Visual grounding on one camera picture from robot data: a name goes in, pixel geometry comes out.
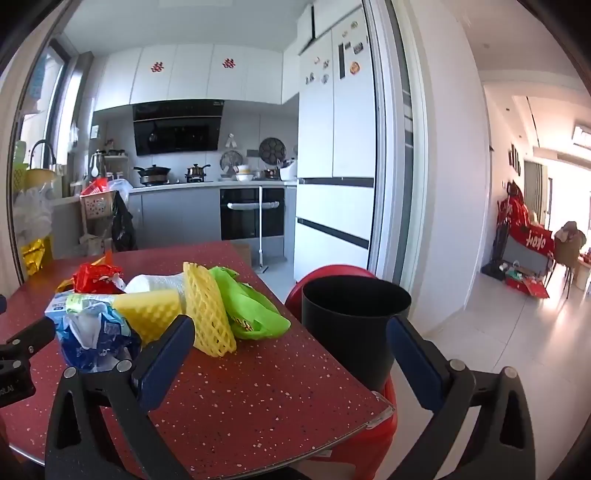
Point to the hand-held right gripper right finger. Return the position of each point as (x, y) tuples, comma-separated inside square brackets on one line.
[(415, 364)]

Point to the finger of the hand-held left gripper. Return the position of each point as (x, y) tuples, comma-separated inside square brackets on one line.
[(32, 334)]

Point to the white dotted storage basket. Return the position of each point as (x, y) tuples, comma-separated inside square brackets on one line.
[(97, 205)]

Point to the red plastic stool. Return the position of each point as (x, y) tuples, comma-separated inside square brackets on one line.
[(381, 434)]

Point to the black plastic bag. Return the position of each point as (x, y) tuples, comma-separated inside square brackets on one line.
[(122, 226)]

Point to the yellow foam sheet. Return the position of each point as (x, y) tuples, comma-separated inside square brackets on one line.
[(147, 314)]

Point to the yellow foam fruit net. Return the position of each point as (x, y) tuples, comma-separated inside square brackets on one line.
[(207, 314)]

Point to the steel cooking pot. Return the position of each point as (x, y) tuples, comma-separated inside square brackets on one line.
[(197, 173)]

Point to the dark wall pictures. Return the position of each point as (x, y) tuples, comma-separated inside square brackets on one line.
[(515, 160)]

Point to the grey curtain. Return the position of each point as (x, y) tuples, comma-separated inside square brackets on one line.
[(535, 194)]

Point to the gold foil bag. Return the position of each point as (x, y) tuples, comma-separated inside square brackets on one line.
[(34, 254)]

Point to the kitchen faucet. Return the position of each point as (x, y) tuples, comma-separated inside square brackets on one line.
[(41, 144)]

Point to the yellow basin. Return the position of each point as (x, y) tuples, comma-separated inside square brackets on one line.
[(39, 177)]

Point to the round dark baking tray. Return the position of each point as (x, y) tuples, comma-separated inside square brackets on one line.
[(272, 150)]

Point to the brown chair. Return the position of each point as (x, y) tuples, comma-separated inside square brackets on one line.
[(570, 249)]

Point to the white upper cabinets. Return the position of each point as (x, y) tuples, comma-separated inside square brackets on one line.
[(184, 76)]

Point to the red printed snack bag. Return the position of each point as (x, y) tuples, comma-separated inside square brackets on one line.
[(92, 277)]

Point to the white air conditioner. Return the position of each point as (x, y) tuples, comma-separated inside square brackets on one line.
[(581, 134)]

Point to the white green wrapper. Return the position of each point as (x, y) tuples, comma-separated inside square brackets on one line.
[(85, 301)]

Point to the black trash bin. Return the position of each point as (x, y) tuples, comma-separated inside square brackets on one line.
[(346, 332)]

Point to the black built-in oven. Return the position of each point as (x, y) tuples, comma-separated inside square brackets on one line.
[(240, 221)]

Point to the stacked bowls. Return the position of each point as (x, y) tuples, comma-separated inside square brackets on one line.
[(244, 175)]

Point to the green plastic bag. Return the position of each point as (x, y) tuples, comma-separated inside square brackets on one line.
[(258, 314)]

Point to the black range hood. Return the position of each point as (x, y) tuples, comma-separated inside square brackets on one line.
[(178, 127)]

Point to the white refrigerator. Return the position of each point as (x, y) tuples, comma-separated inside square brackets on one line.
[(332, 138)]

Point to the black wok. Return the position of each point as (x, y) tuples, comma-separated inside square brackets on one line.
[(154, 174)]

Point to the blue white plastic packet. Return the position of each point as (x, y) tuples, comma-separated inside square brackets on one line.
[(87, 334)]

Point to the white mop pole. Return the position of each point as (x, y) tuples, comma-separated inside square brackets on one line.
[(262, 221)]

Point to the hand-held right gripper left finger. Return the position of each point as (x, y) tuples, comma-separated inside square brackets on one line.
[(166, 355)]

